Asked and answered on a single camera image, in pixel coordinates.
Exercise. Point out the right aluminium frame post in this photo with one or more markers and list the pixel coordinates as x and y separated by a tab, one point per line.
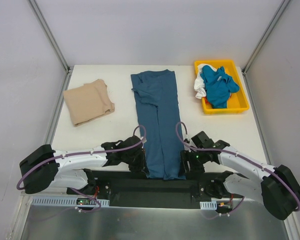
267	33

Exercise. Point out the dark blue t-shirt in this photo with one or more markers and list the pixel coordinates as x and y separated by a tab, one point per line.
157	109

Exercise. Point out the white t-shirt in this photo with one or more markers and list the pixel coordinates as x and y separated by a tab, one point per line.
199	86

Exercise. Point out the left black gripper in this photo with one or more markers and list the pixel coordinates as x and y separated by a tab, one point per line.
140	161

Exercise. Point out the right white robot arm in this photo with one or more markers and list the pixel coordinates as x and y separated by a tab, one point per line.
276	188

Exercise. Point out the folded beige t-shirt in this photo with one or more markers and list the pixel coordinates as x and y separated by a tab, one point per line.
88	102

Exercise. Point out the left white cable duct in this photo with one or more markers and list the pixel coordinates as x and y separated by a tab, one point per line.
68	201

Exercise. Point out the yellow plastic bin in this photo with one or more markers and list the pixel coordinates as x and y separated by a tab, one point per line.
238	102

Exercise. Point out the aluminium frame post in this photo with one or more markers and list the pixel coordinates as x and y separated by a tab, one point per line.
267	33
49	35

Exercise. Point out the left aluminium frame post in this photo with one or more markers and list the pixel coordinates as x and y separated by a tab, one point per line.
49	35

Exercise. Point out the bright blue t-shirt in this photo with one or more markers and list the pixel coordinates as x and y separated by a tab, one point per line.
219	86

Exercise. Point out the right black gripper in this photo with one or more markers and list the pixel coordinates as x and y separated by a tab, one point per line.
189	162

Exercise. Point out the right white cable duct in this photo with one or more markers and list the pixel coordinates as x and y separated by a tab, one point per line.
212	205

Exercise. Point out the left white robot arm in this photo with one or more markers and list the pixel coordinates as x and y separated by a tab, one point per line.
46	167

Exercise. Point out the white cable duct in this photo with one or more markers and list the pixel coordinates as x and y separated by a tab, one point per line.
68	201
212	205

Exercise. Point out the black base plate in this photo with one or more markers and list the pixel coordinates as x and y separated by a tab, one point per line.
128	189

